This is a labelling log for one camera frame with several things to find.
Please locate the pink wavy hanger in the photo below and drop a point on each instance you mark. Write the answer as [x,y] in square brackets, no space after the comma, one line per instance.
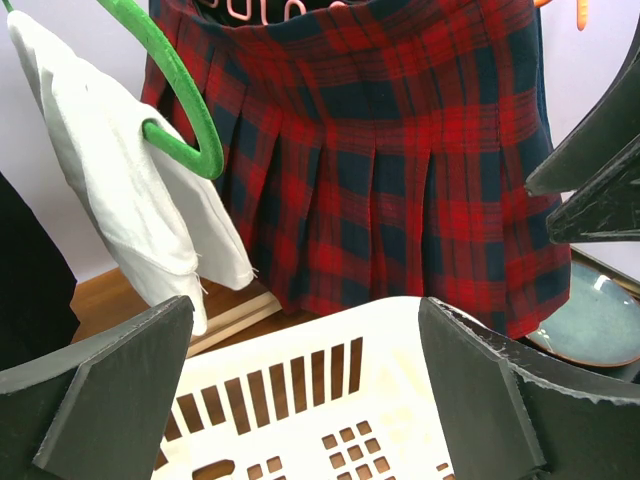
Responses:
[236,13]

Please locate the red plaid pleated skirt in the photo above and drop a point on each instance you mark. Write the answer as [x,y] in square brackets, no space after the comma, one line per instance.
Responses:
[381,148]

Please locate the white cloth garment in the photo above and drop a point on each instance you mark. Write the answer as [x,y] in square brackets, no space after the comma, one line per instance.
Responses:
[165,226]

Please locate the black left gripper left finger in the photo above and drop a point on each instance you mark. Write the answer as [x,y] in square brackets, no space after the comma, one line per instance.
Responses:
[98,408]

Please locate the green velvet hanger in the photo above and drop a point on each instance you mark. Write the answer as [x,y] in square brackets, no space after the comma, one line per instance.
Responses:
[195,120]

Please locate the white plastic laundry basket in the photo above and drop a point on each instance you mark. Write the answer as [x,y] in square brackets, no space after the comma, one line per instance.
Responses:
[345,396]

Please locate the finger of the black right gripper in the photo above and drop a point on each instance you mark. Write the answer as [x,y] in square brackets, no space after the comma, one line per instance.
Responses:
[608,127]
[606,209]

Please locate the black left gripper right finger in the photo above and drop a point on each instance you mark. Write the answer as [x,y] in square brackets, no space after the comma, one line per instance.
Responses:
[511,412]

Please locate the black garment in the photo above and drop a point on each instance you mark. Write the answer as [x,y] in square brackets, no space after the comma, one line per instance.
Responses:
[37,286]

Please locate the blue ceramic plate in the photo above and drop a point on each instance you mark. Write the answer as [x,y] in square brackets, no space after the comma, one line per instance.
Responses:
[597,327]

